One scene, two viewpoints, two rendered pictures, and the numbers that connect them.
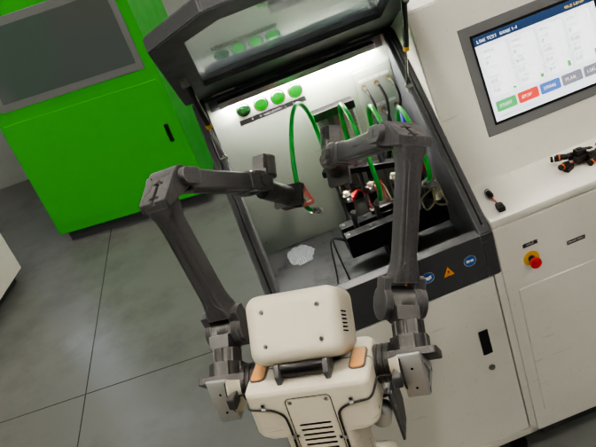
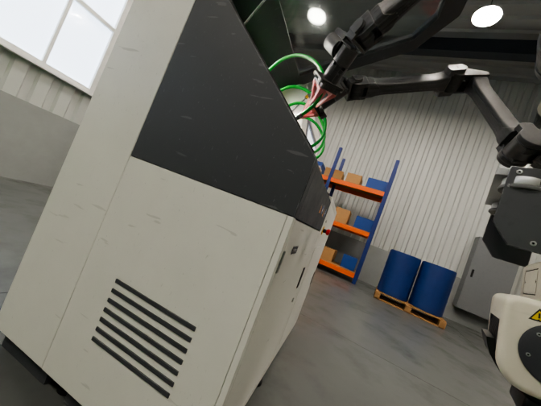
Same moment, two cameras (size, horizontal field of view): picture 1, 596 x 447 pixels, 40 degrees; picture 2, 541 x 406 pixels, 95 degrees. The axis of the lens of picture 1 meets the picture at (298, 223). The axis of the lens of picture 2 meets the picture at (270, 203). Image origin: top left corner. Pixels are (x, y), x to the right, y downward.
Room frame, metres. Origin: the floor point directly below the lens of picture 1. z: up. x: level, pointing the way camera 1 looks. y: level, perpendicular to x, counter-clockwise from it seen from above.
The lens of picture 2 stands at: (1.80, 0.77, 0.77)
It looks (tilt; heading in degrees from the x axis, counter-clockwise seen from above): 3 degrees up; 291
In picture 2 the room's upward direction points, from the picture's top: 21 degrees clockwise
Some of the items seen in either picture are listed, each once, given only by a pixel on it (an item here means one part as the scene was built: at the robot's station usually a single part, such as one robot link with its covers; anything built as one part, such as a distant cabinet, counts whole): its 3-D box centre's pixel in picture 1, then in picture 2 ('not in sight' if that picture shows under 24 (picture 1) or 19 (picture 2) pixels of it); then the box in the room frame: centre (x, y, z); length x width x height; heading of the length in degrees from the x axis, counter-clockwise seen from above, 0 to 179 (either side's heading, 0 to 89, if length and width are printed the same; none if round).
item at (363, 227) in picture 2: not in sight; (323, 205); (2.87, -5.82, 1.50); 2.78 x 0.86 x 3.00; 176
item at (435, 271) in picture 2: not in sight; (413, 283); (0.51, -5.04, 0.51); 1.20 x 0.85 x 1.02; 174
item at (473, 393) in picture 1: (421, 393); (278, 312); (1.97, -0.18, 0.44); 0.65 x 0.02 x 0.68; 92
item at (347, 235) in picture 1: (396, 230); not in sight; (2.23, -0.29, 0.91); 0.34 x 0.10 x 0.15; 92
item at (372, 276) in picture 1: (388, 291); (313, 205); (1.99, -0.18, 0.87); 0.62 x 0.04 x 0.16; 92
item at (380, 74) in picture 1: (383, 109); not in sight; (2.49, -0.41, 1.20); 0.13 x 0.03 x 0.31; 92
